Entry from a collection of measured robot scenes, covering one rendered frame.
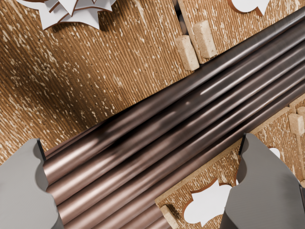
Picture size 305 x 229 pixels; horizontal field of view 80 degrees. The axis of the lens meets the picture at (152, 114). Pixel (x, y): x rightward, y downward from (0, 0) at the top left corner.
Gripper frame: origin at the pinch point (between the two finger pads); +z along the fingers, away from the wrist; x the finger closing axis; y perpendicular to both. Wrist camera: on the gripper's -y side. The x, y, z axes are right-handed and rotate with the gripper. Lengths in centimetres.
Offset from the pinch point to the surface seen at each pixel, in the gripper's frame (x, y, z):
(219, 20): 13.8, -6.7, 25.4
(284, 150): 38, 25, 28
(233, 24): 16.7, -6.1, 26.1
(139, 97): -0.9, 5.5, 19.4
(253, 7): 20.0, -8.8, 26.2
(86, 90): -9.3, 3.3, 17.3
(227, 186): 20.1, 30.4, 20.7
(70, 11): -7.3, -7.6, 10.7
